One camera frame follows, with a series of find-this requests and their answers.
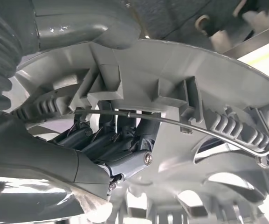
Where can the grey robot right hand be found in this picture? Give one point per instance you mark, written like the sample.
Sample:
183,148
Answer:
43,157

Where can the clear plastic film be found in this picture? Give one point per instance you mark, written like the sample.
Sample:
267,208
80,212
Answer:
89,207

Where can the dark caster chair base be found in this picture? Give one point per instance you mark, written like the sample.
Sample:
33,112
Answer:
220,18

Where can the grey workbench rail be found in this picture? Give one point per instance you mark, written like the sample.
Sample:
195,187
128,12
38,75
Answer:
253,40

